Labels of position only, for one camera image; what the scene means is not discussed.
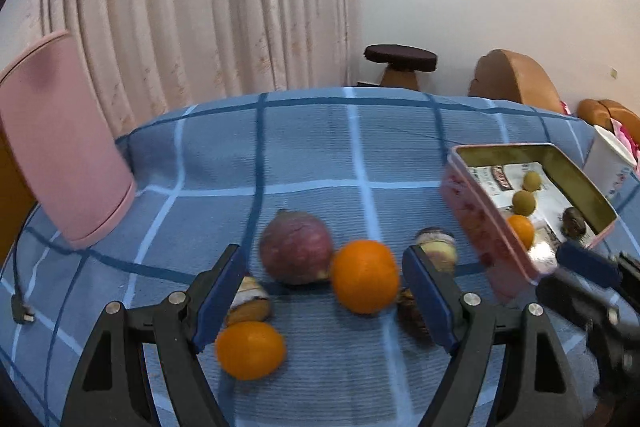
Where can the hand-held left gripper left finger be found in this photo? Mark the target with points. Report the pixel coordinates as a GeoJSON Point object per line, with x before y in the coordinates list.
{"type": "Point", "coordinates": [220, 292]}

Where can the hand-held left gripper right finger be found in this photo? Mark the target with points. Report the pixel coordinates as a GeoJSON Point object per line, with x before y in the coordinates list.
{"type": "Point", "coordinates": [425, 292]}

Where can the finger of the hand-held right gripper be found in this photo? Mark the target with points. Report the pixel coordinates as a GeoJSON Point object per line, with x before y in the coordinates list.
{"type": "Point", "coordinates": [587, 263]}

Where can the cream and purple fruit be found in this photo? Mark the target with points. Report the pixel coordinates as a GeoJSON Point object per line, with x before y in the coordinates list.
{"type": "Point", "coordinates": [439, 249]}

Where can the large orange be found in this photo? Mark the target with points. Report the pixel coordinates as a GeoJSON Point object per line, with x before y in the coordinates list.
{"type": "Point", "coordinates": [365, 277]}
{"type": "Point", "coordinates": [250, 351]}

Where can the pink metal tin box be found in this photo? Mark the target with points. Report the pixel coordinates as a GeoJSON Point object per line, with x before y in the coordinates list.
{"type": "Point", "coordinates": [480, 227]}

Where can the reddish purple round fruit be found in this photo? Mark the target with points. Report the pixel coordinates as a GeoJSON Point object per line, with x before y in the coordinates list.
{"type": "Point", "coordinates": [296, 247]}

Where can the small orange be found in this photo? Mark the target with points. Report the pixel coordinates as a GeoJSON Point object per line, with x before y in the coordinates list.
{"type": "Point", "coordinates": [521, 231]}

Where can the small yellow-green fruit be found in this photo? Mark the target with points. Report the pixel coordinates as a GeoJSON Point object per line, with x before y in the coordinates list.
{"type": "Point", "coordinates": [532, 181]}
{"type": "Point", "coordinates": [524, 203]}

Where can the white paper cup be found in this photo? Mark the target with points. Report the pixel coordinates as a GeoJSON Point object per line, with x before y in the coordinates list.
{"type": "Point", "coordinates": [607, 162]}

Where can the printed paper liner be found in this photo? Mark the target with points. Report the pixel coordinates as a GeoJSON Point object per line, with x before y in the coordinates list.
{"type": "Point", "coordinates": [500, 182]}

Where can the pink cloth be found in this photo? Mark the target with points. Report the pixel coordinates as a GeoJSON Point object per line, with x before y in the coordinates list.
{"type": "Point", "coordinates": [627, 134]}

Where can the brown leather sofa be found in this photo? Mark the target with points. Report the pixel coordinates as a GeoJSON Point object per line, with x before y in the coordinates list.
{"type": "Point", "coordinates": [610, 112]}

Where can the blue plaid blanket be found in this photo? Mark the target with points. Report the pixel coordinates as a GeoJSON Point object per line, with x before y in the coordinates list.
{"type": "Point", "coordinates": [310, 147]}

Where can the brown leather armchair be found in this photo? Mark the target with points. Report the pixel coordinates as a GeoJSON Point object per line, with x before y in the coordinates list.
{"type": "Point", "coordinates": [515, 77]}

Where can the pink cylindrical container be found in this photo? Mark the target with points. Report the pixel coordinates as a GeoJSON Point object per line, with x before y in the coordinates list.
{"type": "Point", "coordinates": [60, 142]}

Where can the wooden door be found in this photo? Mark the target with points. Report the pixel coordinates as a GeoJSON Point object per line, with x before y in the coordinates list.
{"type": "Point", "coordinates": [12, 197]}

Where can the dark round stool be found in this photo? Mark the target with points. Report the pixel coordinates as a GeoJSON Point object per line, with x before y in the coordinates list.
{"type": "Point", "coordinates": [400, 57]}

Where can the beige floral curtain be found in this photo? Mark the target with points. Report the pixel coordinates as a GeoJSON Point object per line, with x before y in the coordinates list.
{"type": "Point", "coordinates": [200, 7]}

